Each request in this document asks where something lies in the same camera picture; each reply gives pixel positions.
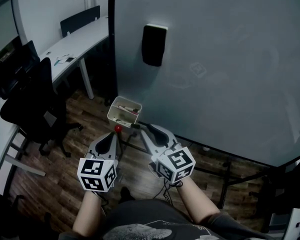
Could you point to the person's black shoe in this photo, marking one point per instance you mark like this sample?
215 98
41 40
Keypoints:
126 195

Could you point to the black whiteboard eraser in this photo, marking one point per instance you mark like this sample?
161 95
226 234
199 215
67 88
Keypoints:
153 45

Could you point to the white whiteboard marker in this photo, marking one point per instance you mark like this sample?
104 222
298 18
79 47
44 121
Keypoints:
127 108

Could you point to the long white desk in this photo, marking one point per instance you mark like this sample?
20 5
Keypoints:
72 49

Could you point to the red round knob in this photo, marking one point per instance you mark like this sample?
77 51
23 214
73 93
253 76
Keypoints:
118 128

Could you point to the white curved desk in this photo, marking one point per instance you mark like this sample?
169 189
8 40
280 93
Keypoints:
0 144

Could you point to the black backpack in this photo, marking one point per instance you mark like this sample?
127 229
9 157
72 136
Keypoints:
16 69

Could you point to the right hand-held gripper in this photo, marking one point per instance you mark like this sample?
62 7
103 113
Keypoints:
175 162

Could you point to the black office chair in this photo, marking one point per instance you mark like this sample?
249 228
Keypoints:
37 109

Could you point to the dark desk partition panel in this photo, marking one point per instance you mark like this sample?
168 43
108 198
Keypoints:
80 20

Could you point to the white furniture panel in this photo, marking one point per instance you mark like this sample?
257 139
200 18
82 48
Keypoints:
296 209

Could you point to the papers on desk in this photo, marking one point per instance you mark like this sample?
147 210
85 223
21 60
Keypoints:
65 59

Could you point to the person's right forearm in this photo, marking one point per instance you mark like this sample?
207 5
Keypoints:
196 201

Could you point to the white marker holder box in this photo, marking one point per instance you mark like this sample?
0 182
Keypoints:
115 115

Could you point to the person's dark printed shirt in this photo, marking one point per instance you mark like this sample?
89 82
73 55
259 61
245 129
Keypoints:
155 224

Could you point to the large whiteboard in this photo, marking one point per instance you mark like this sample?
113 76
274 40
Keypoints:
215 59

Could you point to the person's left forearm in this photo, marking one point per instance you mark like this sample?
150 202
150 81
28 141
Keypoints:
88 216

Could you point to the black whiteboard stand frame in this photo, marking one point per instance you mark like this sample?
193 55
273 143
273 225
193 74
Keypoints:
215 171

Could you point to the black chair with armrest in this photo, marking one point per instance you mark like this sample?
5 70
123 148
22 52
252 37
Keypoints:
275 199

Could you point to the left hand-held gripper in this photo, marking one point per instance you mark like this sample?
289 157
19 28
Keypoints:
97 170

